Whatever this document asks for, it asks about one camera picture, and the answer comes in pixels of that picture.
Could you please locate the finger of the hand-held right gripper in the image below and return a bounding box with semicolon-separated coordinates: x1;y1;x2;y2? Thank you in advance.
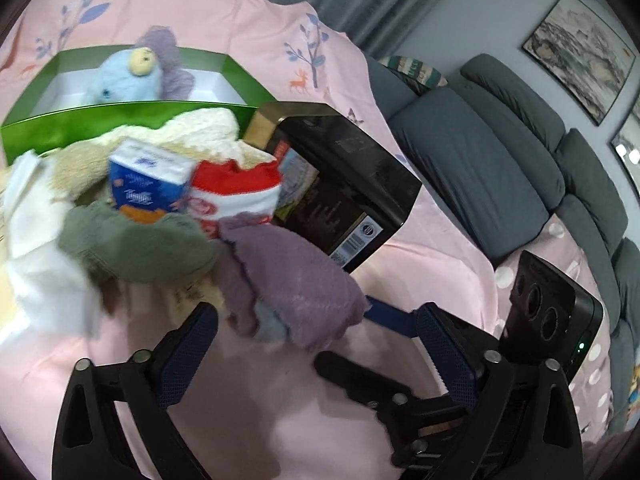
364;296;421;341
314;350;483;468

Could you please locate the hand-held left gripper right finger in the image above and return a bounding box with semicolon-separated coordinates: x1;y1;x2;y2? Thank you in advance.
415;302;586;480

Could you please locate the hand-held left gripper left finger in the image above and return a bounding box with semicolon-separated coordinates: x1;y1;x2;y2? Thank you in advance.
52;302;221;480

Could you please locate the purple towel cloth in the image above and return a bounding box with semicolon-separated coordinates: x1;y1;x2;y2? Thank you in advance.
217;212;368;353

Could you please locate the grey-green cloth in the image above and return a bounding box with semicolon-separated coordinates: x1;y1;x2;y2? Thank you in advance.
57;202;223;283

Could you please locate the red and white sock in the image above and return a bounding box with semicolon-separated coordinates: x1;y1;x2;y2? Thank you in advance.
182;159;286;238

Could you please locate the blue tissue packet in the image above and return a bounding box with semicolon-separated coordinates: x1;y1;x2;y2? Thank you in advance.
107;140;196;223

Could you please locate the cream fleece towel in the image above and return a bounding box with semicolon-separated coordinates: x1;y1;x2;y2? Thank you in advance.
42;107;281;201

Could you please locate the green cardboard box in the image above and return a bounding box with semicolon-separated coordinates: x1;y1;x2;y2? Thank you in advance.
0;47;276;166

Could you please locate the light blue cloth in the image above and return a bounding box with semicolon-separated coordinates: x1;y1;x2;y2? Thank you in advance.
254;307;292;345

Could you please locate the black glossy box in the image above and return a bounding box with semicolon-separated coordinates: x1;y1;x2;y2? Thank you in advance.
242;101;423;275

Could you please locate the small colourful packet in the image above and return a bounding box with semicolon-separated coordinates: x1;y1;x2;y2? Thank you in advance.
272;142;321;221

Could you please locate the grey sofa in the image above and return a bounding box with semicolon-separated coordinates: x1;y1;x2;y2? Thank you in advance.
367;52;640;436

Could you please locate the small framed picture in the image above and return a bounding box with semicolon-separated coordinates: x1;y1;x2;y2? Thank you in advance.
610;110;640;196

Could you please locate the patterned pillow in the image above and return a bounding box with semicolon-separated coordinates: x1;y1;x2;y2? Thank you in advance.
377;55;448;96

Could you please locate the large framed landscape painting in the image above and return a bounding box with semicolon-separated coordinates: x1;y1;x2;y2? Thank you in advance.
522;0;636;126

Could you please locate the light blue plush toy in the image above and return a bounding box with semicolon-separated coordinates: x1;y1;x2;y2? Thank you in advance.
82;46;166;106

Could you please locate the pink printed bedsheet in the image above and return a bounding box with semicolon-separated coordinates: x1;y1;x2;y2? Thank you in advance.
0;0;501;480

